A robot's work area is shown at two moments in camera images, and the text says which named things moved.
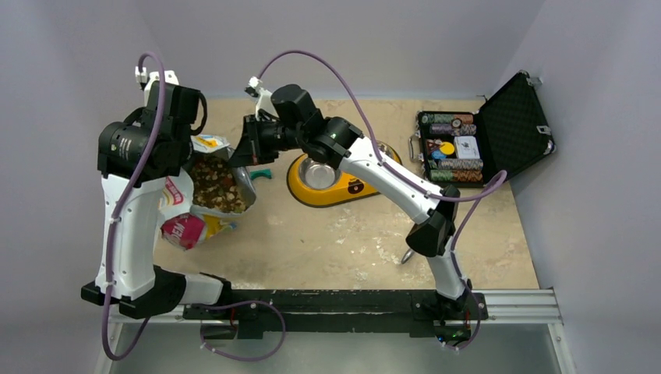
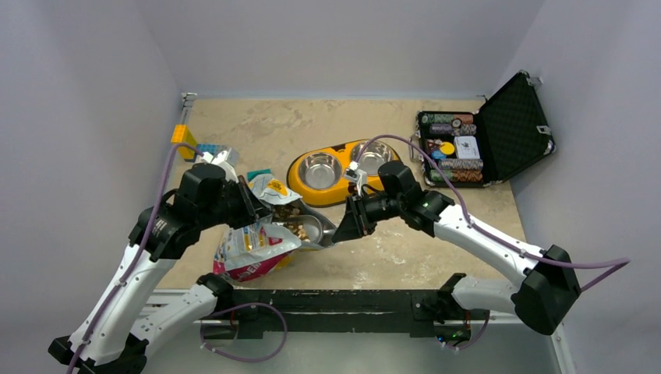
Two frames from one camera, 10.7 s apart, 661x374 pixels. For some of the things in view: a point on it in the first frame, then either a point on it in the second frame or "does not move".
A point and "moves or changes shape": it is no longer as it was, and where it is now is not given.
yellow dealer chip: [447, 148] does not move
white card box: [466, 147] does not move
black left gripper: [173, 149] → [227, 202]
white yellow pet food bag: [200, 203] moves or changes shape
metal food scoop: [408, 256] → [309, 231]
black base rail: [419, 311] does not move
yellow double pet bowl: [319, 185] does not move
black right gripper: [250, 149] → [355, 223]
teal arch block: [266, 173] does not move
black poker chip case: [472, 148] does not move
